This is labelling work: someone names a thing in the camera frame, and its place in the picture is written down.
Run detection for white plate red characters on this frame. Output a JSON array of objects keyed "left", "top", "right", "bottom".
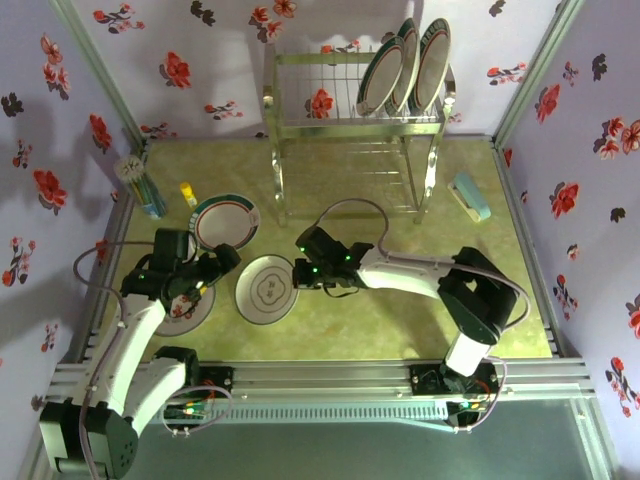
[{"left": 152, "top": 279, "right": 217, "bottom": 337}]

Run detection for white plate grey quatrefoil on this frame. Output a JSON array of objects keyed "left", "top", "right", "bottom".
[{"left": 235, "top": 254, "right": 300, "bottom": 326}]

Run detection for white plate half green rim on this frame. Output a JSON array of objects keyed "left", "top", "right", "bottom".
[{"left": 188, "top": 193, "right": 262, "bottom": 253}]

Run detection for white plate green red rings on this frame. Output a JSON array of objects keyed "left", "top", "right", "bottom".
[{"left": 355, "top": 33, "right": 406, "bottom": 117}]

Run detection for white plate dark green rim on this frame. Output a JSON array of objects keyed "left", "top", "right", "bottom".
[{"left": 392, "top": 17, "right": 420, "bottom": 114}]

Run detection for white plate green lettered rim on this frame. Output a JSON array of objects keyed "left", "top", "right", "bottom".
[{"left": 408, "top": 17, "right": 452, "bottom": 115}]

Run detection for cup of coloured sticks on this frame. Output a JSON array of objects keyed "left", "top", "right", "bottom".
[{"left": 113, "top": 154, "right": 169, "bottom": 220}]

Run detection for blue and cream stapler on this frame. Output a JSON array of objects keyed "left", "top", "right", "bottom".
[{"left": 447, "top": 172, "right": 492, "bottom": 224}]

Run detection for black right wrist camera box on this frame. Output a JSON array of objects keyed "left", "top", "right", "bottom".
[{"left": 298, "top": 225, "right": 346, "bottom": 261}]

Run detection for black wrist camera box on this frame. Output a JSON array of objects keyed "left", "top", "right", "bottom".
[
  {"left": 151, "top": 228, "right": 197, "bottom": 265},
  {"left": 298, "top": 225, "right": 346, "bottom": 261}
]

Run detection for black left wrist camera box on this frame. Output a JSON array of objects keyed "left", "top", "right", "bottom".
[{"left": 151, "top": 228, "right": 197, "bottom": 265}]

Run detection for grey right arm cable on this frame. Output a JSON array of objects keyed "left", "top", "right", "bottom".
[{"left": 315, "top": 198, "right": 531, "bottom": 434}]

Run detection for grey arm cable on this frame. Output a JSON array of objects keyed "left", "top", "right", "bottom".
[
  {"left": 315, "top": 198, "right": 531, "bottom": 434},
  {"left": 73, "top": 241, "right": 159, "bottom": 480}
]

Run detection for aluminium table side rail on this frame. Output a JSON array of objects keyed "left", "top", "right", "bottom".
[
  {"left": 74, "top": 142, "right": 149, "bottom": 364},
  {"left": 492, "top": 137, "right": 569, "bottom": 359}
]

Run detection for grey left arm cable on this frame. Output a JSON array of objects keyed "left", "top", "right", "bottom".
[{"left": 73, "top": 241, "right": 159, "bottom": 480}]

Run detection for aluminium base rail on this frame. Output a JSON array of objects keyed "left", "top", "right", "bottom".
[{"left": 49, "top": 357, "right": 599, "bottom": 401}]

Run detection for circuit board with wires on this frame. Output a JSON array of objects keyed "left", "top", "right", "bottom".
[
  {"left": 446, "top": 394, "right": 501, "bottom": 434},
  {"left": 162, "top": 394, "right": 234, "bottom": 439}
]

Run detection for white slotted cable duct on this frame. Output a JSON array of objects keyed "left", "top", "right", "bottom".
[{"left": 122, "top": 401, "right": 450, "bottom": 425}]

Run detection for metal wire dish rack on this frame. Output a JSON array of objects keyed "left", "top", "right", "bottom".
[{"left": 260, "top": 42, "right": 459, "bottom": 229}]

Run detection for aluminium frame post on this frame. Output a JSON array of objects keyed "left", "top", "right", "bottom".
[
  {"left": 49, "top": 0, "right": 149, "bottom": 151},
  {"left": 492, "top": 0, "right": 586, "bottom": 146}
]

